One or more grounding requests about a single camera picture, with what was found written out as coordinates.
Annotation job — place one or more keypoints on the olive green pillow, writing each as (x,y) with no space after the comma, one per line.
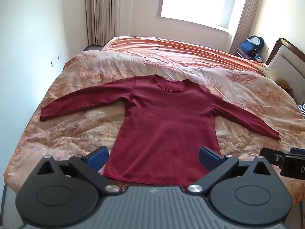
(275,77)

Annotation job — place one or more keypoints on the dark wooden nightstand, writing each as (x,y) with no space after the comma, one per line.
(244,54)

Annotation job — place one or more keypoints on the blue backpack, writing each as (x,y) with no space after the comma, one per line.
(253,44)

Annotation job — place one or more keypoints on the floral beige quilt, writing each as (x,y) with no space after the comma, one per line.
(83,128)

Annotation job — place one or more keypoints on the black and white checkered cloth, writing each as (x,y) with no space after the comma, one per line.
(301,111)

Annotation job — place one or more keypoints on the bright window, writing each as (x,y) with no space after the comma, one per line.
(195,0)

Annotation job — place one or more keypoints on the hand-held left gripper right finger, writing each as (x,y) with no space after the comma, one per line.
(209,158)

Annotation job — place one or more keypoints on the beige pleated curtain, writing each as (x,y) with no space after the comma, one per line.
(245,16)
(107,12)

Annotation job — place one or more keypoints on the orange striped bedspread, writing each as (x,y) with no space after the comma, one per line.
(178,52)

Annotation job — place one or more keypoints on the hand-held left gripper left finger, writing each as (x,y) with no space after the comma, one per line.
(99,158)

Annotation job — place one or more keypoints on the padded wooden headboard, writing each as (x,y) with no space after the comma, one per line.
(286,57)

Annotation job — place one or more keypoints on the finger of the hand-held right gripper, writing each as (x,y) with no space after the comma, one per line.
(298,151)
(271,157)

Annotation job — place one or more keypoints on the dark red long-sleeve shirt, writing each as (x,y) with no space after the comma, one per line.
(162,124)

